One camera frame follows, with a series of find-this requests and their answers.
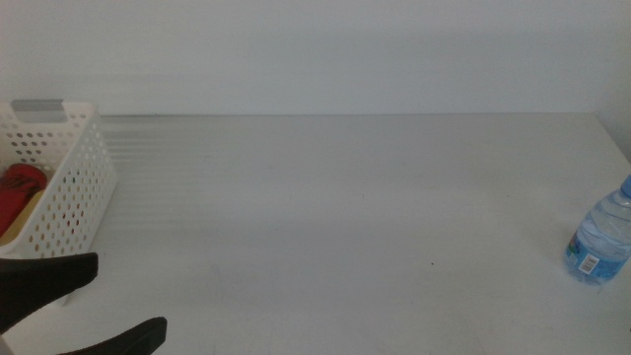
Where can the yellow tea bottle white cap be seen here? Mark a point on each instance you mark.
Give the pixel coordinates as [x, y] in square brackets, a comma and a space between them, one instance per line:
[24, 219]

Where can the clear water bottle blue cap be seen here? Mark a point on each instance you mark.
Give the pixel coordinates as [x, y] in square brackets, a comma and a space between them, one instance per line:
[601, 236]

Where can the white perforated plastic basket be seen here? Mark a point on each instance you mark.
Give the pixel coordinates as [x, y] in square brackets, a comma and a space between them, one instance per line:
[74, 197]

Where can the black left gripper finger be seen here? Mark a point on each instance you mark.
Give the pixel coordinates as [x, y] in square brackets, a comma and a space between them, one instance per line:
[39, 281]
[133, 340]

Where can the red soda can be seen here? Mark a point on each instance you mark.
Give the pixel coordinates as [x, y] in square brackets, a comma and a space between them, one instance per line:
[17, 190]

